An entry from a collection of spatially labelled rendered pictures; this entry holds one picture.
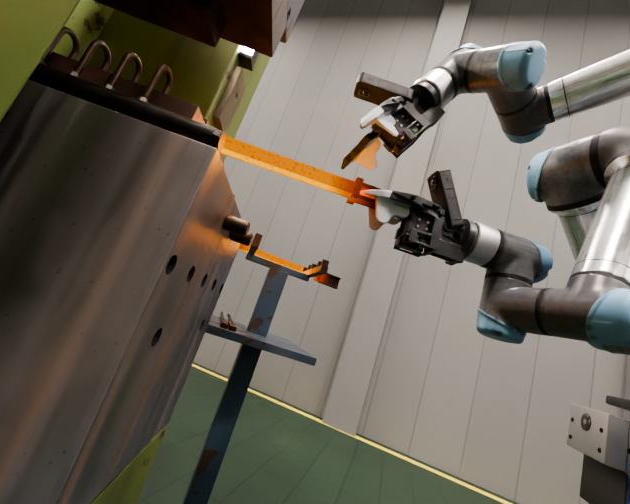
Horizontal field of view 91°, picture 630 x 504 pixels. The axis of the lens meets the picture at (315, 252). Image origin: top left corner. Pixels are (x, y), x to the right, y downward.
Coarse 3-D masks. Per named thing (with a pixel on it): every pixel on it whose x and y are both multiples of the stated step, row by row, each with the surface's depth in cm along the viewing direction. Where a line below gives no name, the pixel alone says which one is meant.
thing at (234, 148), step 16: (240, 144) 53; (256, 160) 54; (272, 160) 54; (288, 160) 54; (288, 176) 56; (304, 176) 54; (320, 176) 54; (336, 176) 55; (336, 192) 56; (352, 192) 54
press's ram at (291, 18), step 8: (288, 0) 65; (296, 0) 71; (304, 0) 78; (288, 8) 67; (296, 8) 73; (288, 16) 69; (296, 16) 76; (288, 24) 71; (288, 32) 74; (280, 40) 75
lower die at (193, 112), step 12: (48, 60) 41; (60, 60) 41; (72, 60) 41; (84, 72) 41; (96, 72) 41; (108, 72) 41; (120, 84) 41; (132, 84) 41; (132, 96) 41; (156, 96) 42; (168, 96) 42; (168, 108) 41; (180, 108) 42; (192, 108) 42; (204, 120) 47
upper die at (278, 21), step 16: (224, 0) 59; (240, 0) 57; (256, 0) 56; (272, 0) 56; (240, 16) 61; (256, 16) 60; (272, 16) 59; (224, 32) 66; (240, 32) 64; (256, 32) 63; (272, 32) 62; (256, 48) 67; (272, 48) 66
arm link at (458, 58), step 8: (464, 48) 62; (472, 48) 61; (480, 48) 61; (448, 56) 62; (456, 56) 60; (464, 56) 59; (440, 64) 61; (448, 64) 60; (456, 64) 60; (464, 64) 58; (448, 72) 59; (456, 72) 59; (456, 80) 60; (456, 88) 60; (464, 88) 61; (456, 96) 63
